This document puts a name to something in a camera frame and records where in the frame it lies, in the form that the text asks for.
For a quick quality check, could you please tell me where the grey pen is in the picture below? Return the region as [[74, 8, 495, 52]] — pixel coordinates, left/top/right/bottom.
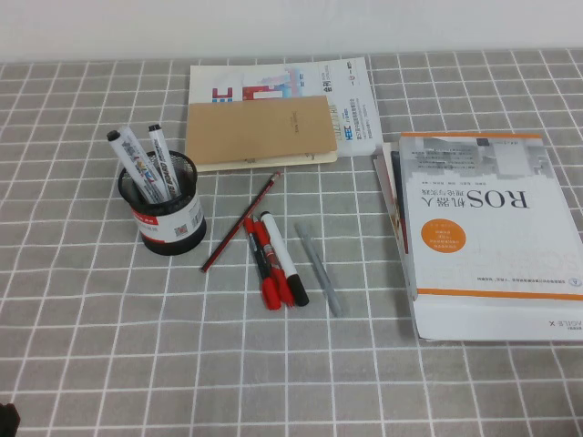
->
[[293, 221, 343, 319]]

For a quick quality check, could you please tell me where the red capped pen black barrel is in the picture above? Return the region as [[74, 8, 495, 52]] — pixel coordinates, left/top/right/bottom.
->
[[243, 216, 281, 312]]

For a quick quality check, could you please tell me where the black mesh pen holder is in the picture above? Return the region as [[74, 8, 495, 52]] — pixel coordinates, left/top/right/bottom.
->
[[117, 149, 209, 256]]

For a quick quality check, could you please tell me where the white marker with black cap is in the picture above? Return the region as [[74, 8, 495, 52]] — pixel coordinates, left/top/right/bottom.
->
[[260, 210, 311, 307]]

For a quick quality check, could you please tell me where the red black striped pencil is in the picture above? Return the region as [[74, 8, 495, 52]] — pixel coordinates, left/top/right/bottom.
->
[[199, 170, 282, 274]]

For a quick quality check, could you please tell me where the brown kraft notebook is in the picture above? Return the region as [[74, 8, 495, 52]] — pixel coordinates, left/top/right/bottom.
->
[[184, 94, 339, 173]]

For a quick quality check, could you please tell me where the thin book red white cover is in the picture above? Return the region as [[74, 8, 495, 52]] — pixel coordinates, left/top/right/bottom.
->
[[371, 141, 411, 274]]

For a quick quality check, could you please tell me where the white magazine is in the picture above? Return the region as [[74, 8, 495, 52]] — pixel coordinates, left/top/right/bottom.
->
[[189, 56, 384, 158]]

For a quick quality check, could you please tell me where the whiteboard marker with black lettering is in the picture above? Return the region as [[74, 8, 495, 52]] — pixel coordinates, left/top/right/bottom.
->
[[147, 122, 181, 201]]

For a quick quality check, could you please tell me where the whiteboard marker with colourful print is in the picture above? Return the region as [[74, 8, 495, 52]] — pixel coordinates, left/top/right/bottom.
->
[[106, 126, 161, 205]]

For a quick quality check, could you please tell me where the white AgileX booklet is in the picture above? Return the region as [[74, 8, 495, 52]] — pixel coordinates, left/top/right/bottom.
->
[[409, 290, 583, 342]]

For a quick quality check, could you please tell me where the grey checked tablecloth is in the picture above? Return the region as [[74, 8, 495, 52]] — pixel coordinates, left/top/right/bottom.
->
[[0, 47, 583, 437]]

